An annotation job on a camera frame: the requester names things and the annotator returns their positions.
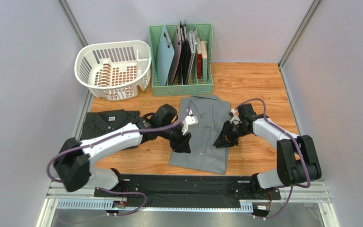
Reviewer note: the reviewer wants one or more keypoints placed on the grey long sleeve shirt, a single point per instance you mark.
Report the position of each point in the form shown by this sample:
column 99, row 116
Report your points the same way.
column 212, row 113

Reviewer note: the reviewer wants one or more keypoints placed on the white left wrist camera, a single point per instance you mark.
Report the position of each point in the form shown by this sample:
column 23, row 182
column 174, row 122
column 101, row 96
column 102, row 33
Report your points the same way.
column 190, row 121

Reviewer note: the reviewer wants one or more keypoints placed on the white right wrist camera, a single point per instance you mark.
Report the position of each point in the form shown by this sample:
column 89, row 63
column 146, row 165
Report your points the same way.
column 234, row 117

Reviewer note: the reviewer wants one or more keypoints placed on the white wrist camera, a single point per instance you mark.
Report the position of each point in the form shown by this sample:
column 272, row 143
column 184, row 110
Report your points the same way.
column 234, row 117
column 190, row 121

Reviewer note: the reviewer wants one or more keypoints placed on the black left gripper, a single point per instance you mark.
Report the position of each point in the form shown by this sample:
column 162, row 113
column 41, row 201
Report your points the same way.
column 181, row 144

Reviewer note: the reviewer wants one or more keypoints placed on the teal book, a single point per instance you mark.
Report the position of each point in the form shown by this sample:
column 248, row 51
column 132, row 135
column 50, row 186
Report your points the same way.
column 203, row 45

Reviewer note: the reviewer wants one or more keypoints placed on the dark striped folded shirt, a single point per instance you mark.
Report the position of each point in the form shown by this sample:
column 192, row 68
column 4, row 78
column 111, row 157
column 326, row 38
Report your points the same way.
column 97, row 124

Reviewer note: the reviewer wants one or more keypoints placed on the black folder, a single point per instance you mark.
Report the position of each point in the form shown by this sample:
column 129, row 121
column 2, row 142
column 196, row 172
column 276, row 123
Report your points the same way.
column 185, row 49

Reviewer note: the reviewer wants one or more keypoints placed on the white plastic laundry basket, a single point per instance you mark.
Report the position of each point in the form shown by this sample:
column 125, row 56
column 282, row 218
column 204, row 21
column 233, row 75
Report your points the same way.
column 114, row 71

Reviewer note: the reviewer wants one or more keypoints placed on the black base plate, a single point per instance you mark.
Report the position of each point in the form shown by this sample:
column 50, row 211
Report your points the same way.
column 191, row 191

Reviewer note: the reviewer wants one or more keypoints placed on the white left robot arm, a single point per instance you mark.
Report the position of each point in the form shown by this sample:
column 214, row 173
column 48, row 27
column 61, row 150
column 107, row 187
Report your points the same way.
column 73, row 166

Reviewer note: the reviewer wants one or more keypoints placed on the green file organizer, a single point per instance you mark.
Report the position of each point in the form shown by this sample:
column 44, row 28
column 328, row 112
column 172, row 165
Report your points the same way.
column 193, row 84

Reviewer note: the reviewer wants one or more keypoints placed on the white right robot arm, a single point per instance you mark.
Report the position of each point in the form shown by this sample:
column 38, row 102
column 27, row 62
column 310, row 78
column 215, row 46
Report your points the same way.
column 297, row 160

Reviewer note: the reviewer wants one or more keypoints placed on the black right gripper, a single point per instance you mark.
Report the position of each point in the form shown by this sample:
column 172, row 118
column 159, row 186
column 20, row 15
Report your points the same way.
column 229, row 131

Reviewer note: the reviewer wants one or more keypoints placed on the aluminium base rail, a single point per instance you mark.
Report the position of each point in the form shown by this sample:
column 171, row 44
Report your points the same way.
column 317, row 193

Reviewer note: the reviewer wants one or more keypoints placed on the pink grey clipboard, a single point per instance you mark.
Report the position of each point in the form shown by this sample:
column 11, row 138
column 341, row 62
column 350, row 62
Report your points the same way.
column 177, row 46

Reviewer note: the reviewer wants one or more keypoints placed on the light blue clipboard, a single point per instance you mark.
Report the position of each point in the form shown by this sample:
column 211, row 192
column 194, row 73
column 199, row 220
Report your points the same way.
column 164, row 57

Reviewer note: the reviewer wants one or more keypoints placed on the red book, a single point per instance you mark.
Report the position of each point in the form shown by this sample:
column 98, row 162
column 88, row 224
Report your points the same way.
column 199, row 58

